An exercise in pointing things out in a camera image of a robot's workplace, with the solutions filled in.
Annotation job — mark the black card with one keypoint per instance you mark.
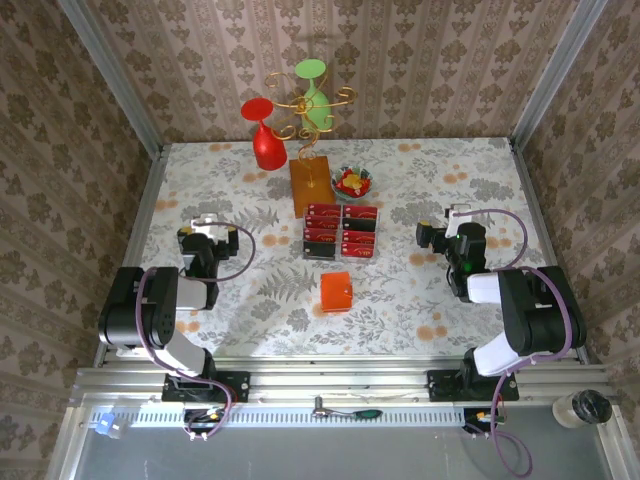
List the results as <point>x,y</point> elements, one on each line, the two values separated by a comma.
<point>320,250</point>
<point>359,225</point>

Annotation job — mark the orange card holder wallet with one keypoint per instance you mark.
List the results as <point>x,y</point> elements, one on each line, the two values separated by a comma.
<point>336,292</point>

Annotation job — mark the yellow candy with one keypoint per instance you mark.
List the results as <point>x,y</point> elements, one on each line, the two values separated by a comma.
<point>352,181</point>

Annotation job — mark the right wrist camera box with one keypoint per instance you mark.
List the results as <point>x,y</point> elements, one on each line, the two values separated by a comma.
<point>456,216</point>

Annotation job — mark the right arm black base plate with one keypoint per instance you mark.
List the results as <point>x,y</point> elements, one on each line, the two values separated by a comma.
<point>440,387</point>

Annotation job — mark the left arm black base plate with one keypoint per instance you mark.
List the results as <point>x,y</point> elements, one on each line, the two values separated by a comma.
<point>240,385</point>

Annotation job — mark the green wine glass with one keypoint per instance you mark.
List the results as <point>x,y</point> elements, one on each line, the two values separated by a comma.
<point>315,105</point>

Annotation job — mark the black connector yellow plug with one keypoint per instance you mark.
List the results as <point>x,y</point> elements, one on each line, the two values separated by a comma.
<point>480,417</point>
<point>205,417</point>

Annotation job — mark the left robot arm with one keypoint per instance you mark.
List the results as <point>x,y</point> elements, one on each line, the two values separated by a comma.
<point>150,310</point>

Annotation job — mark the aluminium frame post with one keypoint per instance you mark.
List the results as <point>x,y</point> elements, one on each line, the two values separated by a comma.
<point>115,75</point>
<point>555,75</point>

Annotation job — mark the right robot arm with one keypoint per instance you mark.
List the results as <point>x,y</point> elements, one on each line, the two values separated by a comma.
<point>540,310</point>

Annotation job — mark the red VIP card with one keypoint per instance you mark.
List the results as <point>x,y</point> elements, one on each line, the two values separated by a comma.
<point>321,235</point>
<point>324,209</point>
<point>322,222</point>
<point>361,212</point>
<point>358,251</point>
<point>359,237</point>

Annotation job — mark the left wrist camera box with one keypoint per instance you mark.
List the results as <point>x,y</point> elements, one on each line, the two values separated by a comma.
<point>210,225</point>

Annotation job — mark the red wine glass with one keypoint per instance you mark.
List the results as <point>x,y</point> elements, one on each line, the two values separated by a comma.
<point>270,150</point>

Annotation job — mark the grey metal panel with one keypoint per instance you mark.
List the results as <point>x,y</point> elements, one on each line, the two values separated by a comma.
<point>325,455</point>

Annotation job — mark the small bowl of candies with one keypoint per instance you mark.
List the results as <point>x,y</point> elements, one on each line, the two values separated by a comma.
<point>352,192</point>

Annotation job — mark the floral tablecloth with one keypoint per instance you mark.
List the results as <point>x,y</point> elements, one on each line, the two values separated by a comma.
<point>225,175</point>

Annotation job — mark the aluminium table side rail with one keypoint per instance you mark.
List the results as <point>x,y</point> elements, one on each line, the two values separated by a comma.
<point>150,200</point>
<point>537,215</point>

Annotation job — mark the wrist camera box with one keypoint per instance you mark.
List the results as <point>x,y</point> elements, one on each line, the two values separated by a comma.
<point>210,225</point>
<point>456,216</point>

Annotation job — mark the blue connector block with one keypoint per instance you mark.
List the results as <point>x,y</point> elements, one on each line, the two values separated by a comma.
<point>105,425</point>

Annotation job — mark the aluminium mounting rail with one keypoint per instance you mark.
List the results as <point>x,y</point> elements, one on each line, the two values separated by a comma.
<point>340,382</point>

